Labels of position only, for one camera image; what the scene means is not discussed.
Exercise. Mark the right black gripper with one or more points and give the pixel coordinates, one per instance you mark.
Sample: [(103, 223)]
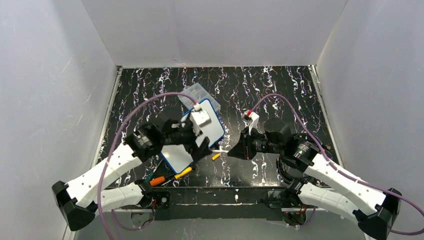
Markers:
[(247, 145)]

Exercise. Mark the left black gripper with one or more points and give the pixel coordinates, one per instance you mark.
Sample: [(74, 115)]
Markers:
[(193, 137)]

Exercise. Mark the blue-framed whiteboard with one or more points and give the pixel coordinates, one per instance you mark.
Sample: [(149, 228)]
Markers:
[(177, 157)]

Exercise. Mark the yellow marker cap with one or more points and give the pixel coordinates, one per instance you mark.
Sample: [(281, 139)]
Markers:
[(216, 156)]

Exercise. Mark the white marker pen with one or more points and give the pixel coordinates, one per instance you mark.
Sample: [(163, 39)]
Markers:
[(220, 151)]

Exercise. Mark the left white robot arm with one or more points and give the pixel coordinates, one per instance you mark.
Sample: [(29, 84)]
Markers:
[(82, 199)]

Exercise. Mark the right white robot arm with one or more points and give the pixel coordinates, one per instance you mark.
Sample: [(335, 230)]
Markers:
[(374, 211)]

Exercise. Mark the clear plastic organizer box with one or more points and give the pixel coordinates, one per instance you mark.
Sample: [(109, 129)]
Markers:
[(201, 95)]

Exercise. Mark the yellow-handled screwdriver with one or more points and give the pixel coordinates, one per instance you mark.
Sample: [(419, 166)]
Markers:
[(178, 176)]

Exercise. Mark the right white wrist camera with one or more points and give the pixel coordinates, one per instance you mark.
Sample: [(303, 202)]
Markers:
[(252, 119)]

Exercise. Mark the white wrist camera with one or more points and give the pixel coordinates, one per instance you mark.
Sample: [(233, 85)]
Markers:
[(199, 118), (252, 119)]

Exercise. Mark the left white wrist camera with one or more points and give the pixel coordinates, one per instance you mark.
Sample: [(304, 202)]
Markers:
[(199, 118)]

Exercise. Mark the orange-handled screwdriver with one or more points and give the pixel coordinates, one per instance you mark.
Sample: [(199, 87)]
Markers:
[(162, 180)]

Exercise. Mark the green-handled screwdriver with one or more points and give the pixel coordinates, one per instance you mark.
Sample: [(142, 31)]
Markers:
[(151, 175)]

